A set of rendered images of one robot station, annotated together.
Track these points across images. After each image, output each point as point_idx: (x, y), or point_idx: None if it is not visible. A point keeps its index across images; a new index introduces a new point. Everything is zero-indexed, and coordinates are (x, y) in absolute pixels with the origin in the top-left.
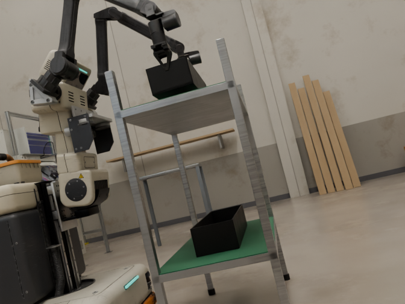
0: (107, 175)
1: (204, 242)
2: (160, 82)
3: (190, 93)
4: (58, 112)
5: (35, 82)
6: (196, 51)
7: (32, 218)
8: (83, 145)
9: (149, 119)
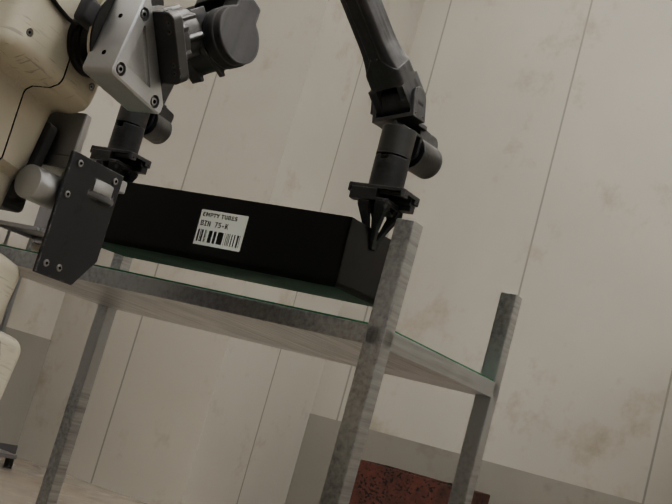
0: None
1: None
2: (354, 266)
3: (465, 372)
4: (27, 92)
5: (183, 36)
6: (170, 115)
7: None
8: (66, 264)
9: (295, 333)
